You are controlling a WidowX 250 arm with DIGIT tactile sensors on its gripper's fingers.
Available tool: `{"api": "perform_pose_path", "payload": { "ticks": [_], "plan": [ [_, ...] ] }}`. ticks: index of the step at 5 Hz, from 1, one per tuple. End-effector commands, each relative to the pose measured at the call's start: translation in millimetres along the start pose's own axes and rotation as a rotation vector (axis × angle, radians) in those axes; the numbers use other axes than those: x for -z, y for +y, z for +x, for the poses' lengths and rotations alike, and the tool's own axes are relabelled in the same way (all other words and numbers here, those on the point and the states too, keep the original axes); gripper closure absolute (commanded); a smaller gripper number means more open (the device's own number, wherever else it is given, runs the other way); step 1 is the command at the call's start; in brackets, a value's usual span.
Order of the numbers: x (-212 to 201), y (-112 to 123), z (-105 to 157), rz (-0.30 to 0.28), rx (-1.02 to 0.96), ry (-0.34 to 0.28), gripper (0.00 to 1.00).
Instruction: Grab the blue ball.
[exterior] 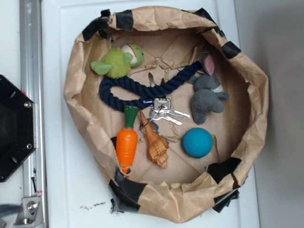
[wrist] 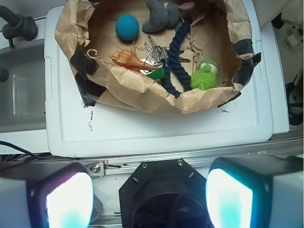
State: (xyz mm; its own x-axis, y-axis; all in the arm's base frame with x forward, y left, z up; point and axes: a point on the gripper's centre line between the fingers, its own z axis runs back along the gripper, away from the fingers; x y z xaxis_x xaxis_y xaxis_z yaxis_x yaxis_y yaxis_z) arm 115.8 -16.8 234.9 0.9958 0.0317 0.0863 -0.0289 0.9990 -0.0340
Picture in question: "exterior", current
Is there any grey plush bunny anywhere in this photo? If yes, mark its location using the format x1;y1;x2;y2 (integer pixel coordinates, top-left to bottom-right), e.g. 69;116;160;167
190;53;229;124

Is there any orange plastic carrot toy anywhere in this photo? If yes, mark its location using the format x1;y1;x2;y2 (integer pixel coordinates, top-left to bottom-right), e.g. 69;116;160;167
116;105;139;176

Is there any navy blue rope toy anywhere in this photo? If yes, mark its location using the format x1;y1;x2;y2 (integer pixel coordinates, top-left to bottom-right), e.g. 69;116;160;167
99;61;202;112

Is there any blue dimpled ball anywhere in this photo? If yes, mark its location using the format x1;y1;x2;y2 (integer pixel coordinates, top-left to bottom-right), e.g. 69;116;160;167
182;128;213;158

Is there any aluminium frame rail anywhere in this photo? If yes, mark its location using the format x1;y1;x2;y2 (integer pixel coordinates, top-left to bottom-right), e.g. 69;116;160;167
19;0;49;228

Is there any brown spiral seashell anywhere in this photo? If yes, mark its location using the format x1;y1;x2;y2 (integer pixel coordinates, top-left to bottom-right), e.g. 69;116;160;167
139;111;169;169

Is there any green plush Yoda toy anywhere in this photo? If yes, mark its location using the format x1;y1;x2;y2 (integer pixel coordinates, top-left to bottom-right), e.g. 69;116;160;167
90;43;144;79

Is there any metal corner bracket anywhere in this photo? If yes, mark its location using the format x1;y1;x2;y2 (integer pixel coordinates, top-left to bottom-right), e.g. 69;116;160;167
13;196;43;228

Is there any silver key bunch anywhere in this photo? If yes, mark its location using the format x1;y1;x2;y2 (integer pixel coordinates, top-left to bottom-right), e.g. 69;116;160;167
144;97;191;132

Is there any brown paper bag bin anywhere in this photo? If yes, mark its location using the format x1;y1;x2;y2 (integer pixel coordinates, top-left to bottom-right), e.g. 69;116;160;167
64;6;269;223

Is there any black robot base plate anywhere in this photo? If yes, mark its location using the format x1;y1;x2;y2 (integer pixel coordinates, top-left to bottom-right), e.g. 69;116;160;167
0;75;35;183

